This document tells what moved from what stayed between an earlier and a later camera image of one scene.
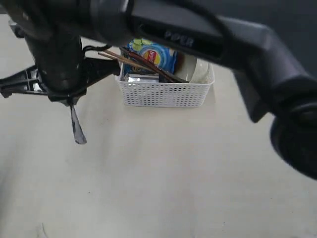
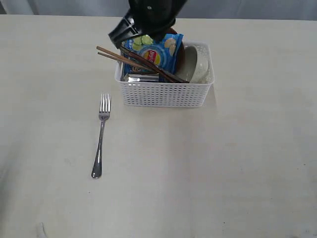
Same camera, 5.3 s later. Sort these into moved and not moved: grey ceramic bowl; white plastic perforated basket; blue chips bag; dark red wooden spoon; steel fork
Moved: grey ceramic bowl; steel fork
Not moved: white plastic perforated basket; blue chips bag; dark red wooden spoon
